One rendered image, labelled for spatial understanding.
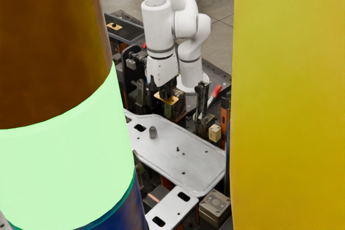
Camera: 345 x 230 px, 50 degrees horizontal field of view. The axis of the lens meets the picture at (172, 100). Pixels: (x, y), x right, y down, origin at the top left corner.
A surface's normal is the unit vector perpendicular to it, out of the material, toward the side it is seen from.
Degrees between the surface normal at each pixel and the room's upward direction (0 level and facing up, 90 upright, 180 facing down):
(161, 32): 90
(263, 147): 90
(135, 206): 90
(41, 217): 90
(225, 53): 0
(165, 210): 0
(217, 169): 0
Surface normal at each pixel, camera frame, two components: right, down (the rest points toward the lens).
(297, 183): -0.67, 0.51
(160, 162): -0.07, -0.78
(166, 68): 0.73, 0.40
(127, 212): 0.90, 0.22
